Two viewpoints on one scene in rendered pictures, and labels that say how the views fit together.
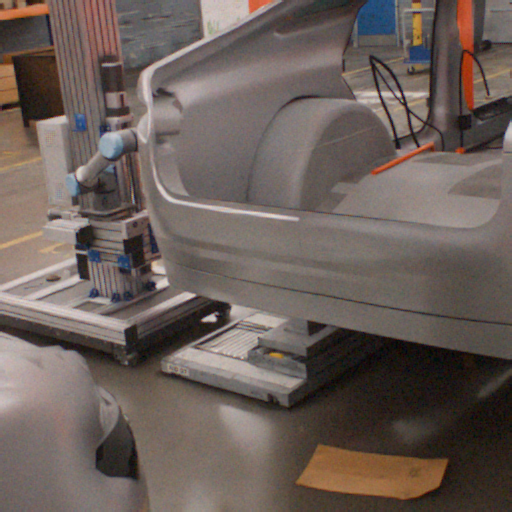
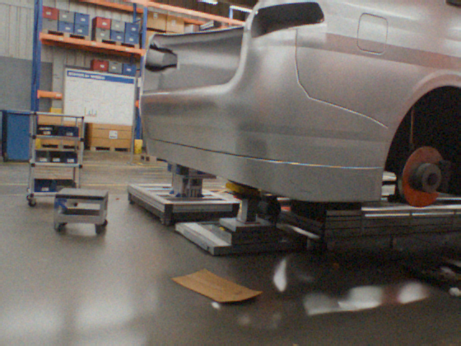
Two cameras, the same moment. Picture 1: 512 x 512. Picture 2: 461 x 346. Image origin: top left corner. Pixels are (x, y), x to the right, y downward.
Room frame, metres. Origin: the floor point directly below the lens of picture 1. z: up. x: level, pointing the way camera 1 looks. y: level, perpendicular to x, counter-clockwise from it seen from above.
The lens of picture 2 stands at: (0.74, -1.38, 1.03)
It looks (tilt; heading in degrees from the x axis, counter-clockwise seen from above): 6 degrees down; 19
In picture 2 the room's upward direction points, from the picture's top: 5 degrees clockwise
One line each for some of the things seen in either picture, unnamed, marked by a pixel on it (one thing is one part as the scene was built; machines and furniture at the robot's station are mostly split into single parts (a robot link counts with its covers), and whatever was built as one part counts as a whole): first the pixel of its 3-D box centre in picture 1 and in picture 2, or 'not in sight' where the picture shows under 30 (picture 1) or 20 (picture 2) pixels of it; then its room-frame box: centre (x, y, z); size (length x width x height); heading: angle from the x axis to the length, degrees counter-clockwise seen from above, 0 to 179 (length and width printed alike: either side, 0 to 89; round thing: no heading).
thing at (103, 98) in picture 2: not in sight; (99, 117); (8.80, 4.57, 0.98); 1.50 x 0.50 x 1.95; 139
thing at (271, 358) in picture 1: (307, 345); (246, 232); (4.44, -0.22, 0.13); 0.50 x 0.36 x 0.10; 138
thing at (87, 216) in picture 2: not in sight; (81, 210); (4.09, 1.22, 0.17); 0.43 x 0.36 x 0.34; 119
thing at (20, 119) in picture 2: not in sight; (18, 136); (7.69, 5.57, 0.49); 0.64 x 0.54 x 0.97; 56
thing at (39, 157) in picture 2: not in sight; (55, 159); (4.83, 2.19, 0.50); 0.53 x 0.42 x 1.00; 138
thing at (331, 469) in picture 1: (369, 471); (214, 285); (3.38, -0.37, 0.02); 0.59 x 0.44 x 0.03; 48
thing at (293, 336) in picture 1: (304, 309); (249, 210); (4.44, -0.22, 0.32); 0.40 x 0.30 x 0.28; 138
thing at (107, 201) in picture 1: (105, 198); not in sight; (4.92, 0.74, 0.87); 0.15 x 0.15 x 0.10
